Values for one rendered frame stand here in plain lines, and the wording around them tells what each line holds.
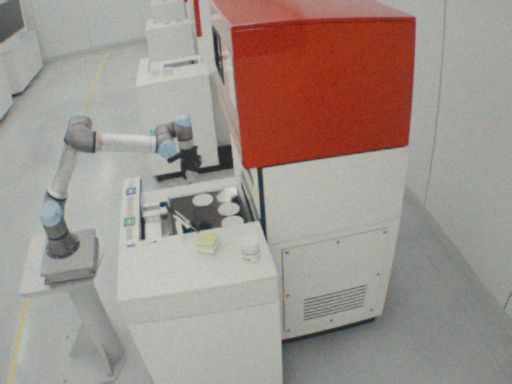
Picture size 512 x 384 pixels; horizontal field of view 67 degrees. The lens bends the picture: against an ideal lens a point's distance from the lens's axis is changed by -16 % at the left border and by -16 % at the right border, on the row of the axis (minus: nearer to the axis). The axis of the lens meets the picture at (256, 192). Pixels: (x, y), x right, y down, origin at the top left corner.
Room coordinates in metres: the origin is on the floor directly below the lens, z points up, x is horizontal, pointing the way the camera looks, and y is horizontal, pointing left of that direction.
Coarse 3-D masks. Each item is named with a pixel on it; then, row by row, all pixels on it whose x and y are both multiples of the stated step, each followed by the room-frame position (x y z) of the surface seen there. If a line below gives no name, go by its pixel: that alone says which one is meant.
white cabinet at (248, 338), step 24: (216, 312) 1.17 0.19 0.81; (240, 312) 1.19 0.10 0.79; (264, 312) 1.20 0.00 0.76; (144, 336) 1.12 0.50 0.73; (168, 336) 1.14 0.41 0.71; (192, 336) 1.15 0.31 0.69; (216, 336) 1.17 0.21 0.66; (240, 336) 1.18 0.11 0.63; (264, 336) 1.20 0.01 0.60; (144, 360) 1.11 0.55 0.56; (168, 360) 1.13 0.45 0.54; (192, 360) 1.15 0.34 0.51; (216, 360) 1.16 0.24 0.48; (240, 360) 1.18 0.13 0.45; (264, 360) 1.20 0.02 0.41
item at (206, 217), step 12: (216, 192) 1.89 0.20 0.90; (228, 192) 1.89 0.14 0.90; (180, 204) 1.81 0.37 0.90; (192, 204) 1.80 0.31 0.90; (216, 204) 1.79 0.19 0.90; (240, 204) 1.77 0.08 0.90; (192, 216) 1.71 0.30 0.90; (204, 216) 1.70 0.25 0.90; (216, 216) 1.69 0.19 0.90; (228, 216) 1.69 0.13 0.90; (240, 216) 1.68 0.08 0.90; (192, 228) 1.62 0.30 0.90; (204, 228) 1.61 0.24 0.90
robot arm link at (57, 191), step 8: (72, 120) 1.70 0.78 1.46; (80, 120) 1.69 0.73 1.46; (88, 120) 1.73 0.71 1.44; (64, 136) 1.69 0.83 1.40; (64, 152) 1.68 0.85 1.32; (72, 152) 1.67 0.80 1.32; (64, 160) 1.67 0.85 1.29; (72, 160) 1.67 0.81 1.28; (56, 168) 1.68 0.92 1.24; (64, 168) 1.66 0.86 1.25; (72, 168) 1.68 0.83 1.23; (56, 176) 1.66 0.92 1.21; (64, 176) 1.66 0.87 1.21; (56, 184) 1.65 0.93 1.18; (64, 184) 1.66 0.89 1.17; (48, 192) 1.64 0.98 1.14; (56, 192) 1.64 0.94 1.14; (64, 192) 1.67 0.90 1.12; (48, 200) 1.62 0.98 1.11; (56, 200) 1.63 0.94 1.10; (64, 200) 1.65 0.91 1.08; (64, 208) 1.64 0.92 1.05
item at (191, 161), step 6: (180, 150) 1.83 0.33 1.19; (186, 150) 1.82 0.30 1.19; (192, 150) 1.82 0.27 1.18; (186, 156) 1.84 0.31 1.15; (192, 156) 1.83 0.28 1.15; (198, 156) 1.87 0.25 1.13; (186, 162) 1.82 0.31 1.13; (192, 162) 1.81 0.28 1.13; (198, 162) 1.85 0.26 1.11; (186, 168) 1.83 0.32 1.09; (192, 168) 1.82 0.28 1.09
